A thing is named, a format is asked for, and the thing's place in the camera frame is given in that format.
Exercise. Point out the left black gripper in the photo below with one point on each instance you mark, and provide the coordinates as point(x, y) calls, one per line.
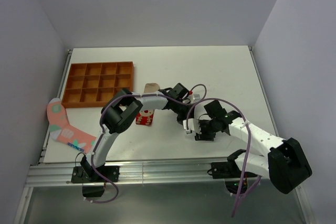
point(180, 119)

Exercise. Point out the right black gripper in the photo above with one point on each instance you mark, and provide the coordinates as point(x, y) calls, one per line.
point(202, 136)

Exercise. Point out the beige red reindeer sock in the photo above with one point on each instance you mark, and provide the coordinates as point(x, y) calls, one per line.
point(146, 117)

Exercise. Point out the orange compartment tray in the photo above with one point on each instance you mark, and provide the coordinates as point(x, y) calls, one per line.
point(92, 85)

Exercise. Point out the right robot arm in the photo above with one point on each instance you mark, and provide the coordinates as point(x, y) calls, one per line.
point(281, 161)

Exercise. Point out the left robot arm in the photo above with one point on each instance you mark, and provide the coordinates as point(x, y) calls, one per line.
point(120, 112)

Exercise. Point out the pink patterned sock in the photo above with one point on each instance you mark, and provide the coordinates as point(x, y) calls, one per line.
point(62, 131)

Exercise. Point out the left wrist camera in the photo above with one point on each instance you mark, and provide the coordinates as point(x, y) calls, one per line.
point(194, 97)

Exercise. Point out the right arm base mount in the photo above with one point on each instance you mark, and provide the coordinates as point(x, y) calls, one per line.
point(227, 171)

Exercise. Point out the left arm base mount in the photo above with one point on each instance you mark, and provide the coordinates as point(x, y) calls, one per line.
point(93, 186)

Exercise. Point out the aluminium frame rail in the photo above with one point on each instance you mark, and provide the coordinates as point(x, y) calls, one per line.
point(130, 172)

